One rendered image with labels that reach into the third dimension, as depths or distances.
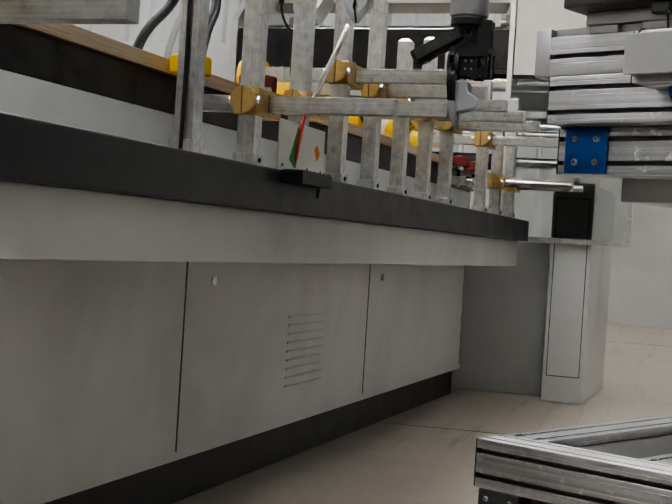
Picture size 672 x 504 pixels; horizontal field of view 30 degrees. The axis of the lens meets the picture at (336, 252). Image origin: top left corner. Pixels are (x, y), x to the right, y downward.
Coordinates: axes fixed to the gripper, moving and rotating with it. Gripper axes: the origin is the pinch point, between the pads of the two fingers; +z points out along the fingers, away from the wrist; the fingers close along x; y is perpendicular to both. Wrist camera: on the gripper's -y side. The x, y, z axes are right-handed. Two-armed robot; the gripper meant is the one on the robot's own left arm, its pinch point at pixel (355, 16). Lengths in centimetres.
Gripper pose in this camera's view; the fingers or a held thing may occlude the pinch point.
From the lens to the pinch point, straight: 253.0
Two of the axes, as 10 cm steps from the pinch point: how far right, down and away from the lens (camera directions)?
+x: -9.5, -0.6, 3.2
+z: -0.6, 10.0, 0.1
